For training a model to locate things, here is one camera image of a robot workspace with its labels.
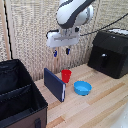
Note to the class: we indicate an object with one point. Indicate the red plastic cup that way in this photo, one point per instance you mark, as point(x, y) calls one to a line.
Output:
point(66, 75)

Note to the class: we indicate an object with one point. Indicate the black fabric storage box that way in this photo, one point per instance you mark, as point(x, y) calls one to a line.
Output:
point(18, 96)

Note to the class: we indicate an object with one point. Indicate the blue plastic bowl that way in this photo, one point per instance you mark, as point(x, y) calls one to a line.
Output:
point(82, 88)

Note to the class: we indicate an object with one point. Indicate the dark blue book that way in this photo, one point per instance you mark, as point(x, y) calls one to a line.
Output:
point(54, 84)

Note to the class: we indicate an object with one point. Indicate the black paper shredder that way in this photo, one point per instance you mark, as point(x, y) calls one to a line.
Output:
point(110, 53)

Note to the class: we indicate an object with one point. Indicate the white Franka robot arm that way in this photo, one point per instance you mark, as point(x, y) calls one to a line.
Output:
point(71, 13)

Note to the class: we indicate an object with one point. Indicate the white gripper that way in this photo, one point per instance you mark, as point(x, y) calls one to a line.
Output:
point(62, 38)

